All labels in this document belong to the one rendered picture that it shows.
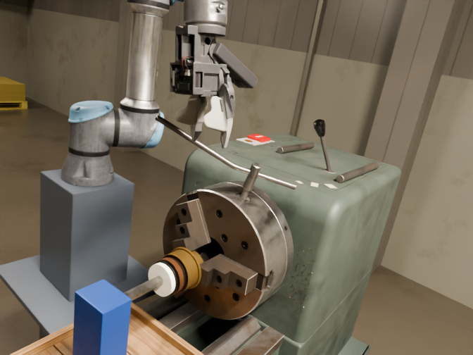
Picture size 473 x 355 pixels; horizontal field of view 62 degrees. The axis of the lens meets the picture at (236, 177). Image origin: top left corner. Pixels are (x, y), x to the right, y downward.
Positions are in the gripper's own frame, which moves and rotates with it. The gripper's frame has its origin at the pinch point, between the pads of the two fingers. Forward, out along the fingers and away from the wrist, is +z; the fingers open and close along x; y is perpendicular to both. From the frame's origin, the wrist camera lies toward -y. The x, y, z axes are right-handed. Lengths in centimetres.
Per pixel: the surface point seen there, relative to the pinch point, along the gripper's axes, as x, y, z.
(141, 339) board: -12.4, 8.9, 47.4
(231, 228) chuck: -1.5, -7.5, 20.6
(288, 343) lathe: 5, -24, 54
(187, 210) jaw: -9.9, -1.7, 17.8
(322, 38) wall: -157, -252, -47
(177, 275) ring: -1.4, 6.7, 27.1
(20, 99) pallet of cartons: -662, -137, 41
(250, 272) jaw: 5.3, -7.3, 28.5
